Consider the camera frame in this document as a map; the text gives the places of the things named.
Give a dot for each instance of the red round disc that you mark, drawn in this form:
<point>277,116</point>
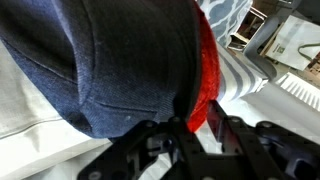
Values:
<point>208,73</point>

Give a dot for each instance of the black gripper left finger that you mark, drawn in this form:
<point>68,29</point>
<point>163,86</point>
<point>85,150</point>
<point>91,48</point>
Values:
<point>185,133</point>

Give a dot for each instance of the cream fabric sofa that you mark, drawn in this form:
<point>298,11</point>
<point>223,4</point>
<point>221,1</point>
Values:
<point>23,110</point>

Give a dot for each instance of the white paper bag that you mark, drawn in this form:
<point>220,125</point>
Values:
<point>293,40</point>

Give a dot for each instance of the black fedora hat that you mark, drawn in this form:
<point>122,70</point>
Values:
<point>116,60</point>

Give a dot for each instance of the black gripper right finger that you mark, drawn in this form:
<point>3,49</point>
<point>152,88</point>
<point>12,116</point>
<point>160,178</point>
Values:
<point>223,130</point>

